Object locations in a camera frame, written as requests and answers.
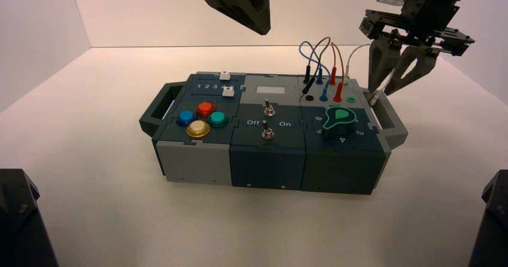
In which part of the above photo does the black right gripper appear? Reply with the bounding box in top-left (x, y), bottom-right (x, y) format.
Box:
top-left (359, 0), bottom-right (476, 96)

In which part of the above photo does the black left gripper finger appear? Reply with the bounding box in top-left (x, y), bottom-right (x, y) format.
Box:
top-left (197, 0), bottom-right (271, 36)

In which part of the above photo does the white jumper wire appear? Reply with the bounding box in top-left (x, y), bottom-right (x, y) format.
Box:
top-left (344, 44), bottom-right (384, 107)

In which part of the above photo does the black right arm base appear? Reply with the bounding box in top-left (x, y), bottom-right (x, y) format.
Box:
top-left (468, 169), bottom-right (508, 267)

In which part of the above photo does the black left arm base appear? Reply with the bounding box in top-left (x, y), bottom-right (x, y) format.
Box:
top-left (0, 168), bottom-right (59, 267)

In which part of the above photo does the green rotary knob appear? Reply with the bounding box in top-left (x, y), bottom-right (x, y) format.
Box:
top-left (320, 106), bottom-right (355, 139)

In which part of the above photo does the orange push button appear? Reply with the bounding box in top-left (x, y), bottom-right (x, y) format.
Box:
top-left (195, 101), bottom-right (216, 119)

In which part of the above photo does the teal push button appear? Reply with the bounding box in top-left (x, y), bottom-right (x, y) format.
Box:
top-left (207, 111), bottom-right (229, 129)

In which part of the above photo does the blue push button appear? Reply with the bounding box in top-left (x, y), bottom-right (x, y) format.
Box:
top-left (175, 110), bottom-right (197, 128)

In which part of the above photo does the yellow push button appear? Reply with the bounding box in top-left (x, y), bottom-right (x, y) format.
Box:
top-left (185, 120), bottom-right (211, 139)

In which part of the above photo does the teal and grey control box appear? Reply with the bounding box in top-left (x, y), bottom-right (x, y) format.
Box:
top-left (138, 71), bottom-right (409, 196)

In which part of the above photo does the red jumper wire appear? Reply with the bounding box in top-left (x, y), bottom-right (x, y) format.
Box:
top-left (328, 42), bottom-right (345, 104)

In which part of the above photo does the blue jumper wire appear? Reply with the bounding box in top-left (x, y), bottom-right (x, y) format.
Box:
top-left (298, 41), bottom-right (332, 102)

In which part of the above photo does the black jumper wire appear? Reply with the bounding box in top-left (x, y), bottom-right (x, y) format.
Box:
top-left (298, 37), bottom-right (332, 101)

